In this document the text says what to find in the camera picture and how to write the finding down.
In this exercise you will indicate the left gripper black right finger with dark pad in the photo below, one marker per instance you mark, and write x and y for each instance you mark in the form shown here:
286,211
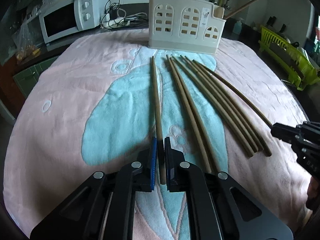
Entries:
218,206

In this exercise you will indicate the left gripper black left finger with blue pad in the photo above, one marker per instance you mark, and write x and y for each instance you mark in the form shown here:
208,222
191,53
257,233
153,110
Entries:
102,207

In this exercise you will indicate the person's right hand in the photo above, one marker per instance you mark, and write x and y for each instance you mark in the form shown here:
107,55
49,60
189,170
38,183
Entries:
313,191

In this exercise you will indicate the lime green dish rack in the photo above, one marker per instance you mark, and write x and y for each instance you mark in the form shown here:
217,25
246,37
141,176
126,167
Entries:
300,72

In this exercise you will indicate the pink and teal towel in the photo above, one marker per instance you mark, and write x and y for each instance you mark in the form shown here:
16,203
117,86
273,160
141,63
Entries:
92,109

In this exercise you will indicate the teal soap bottle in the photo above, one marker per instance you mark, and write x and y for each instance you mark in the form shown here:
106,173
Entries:
238,26

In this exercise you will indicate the green lower cabinet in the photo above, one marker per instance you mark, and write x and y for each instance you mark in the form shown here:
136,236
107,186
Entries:
28,78

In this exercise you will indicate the cream plastic utensil holder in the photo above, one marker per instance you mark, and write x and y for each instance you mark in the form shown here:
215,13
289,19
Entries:
187,25

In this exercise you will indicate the plastic bag with food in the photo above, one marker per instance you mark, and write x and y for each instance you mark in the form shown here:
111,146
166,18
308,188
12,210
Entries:
27,40

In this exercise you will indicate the white microwave oven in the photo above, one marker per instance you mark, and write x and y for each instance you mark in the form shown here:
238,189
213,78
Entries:
67,17

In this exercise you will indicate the white power strip with cables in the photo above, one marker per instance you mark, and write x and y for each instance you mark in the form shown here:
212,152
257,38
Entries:
115,17

